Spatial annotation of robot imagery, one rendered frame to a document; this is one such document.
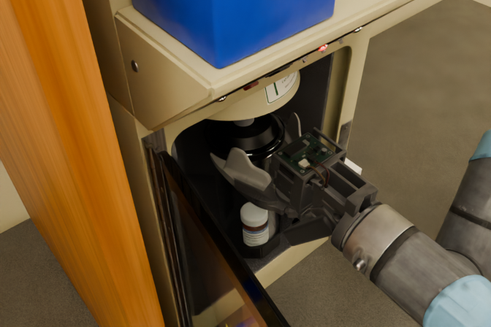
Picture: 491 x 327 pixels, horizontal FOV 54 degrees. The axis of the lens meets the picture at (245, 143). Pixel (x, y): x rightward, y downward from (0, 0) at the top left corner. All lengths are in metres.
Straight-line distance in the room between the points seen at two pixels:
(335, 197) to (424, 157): 0.59
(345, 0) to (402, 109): 0.86
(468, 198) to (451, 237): 0.05
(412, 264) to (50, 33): 0.39
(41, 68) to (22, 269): 0.72
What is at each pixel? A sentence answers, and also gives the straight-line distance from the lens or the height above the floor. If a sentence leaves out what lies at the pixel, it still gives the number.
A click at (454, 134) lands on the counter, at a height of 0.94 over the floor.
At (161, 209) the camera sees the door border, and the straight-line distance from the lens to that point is 0.48.
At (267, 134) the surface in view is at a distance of 0.61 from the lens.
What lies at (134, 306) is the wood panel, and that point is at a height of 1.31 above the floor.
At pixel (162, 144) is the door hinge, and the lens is 0.45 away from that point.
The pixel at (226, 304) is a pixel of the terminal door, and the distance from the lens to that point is 0.39.
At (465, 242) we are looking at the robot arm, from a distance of 0.59.
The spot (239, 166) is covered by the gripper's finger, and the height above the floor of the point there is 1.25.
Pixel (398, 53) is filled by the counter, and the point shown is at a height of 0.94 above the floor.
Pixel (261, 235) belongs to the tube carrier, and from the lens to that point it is 0.73.
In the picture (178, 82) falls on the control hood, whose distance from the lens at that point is 0.30.
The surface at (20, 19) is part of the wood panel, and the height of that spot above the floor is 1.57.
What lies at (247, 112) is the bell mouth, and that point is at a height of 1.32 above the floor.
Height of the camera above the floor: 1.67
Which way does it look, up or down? 44 degrees down
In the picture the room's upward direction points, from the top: straight up
